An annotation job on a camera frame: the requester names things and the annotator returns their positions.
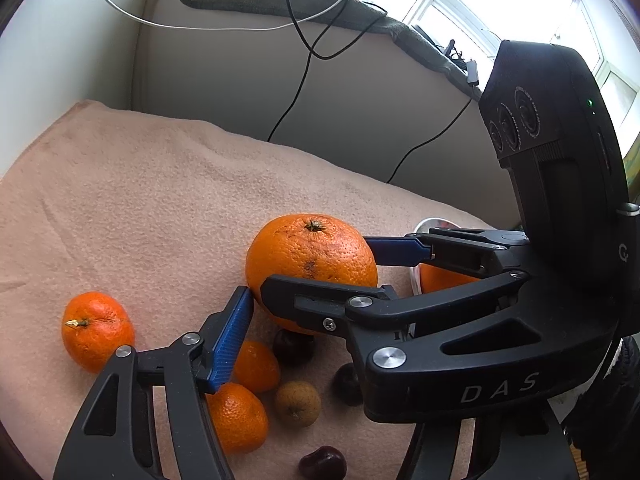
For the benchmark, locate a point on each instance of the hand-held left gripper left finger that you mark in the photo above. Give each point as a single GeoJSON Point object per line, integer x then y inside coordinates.
{"type": "Point", "coordinates": [230, 345]}

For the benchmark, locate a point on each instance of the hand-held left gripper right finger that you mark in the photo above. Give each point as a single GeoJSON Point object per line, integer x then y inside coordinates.
{"type": "Point", "coordinates": [525, 452]}

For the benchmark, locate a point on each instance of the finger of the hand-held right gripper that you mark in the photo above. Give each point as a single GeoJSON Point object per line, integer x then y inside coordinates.
{"type": "Point", "coordinates": [395, 251]}
{"type": "Point", "coordinates": [310, 305]}

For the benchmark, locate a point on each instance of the white floral plate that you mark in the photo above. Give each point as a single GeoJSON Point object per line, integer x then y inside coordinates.
{"type": "Point", "coordinates": [437, 222]}

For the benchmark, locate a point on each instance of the large orange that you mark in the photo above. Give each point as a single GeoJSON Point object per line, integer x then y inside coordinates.
{"type": "Point", "coordinates": [300, 250]}

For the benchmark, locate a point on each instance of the brown round fruit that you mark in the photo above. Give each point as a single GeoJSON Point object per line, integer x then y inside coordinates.
{"type": "Point", "coordinates": [297, 403]}

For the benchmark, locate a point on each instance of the small mandarin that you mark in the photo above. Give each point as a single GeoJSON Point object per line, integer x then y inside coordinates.
{"type": "Point", "coordinates": [260, 367]}

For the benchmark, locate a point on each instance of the black power adapter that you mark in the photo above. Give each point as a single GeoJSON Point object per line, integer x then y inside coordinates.
{"type": "Point", "coordinates": [472, 72]}

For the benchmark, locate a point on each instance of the pink blanket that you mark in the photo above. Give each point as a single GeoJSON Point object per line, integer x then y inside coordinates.
{"type": "Point", "coordinates": [150, 210]}

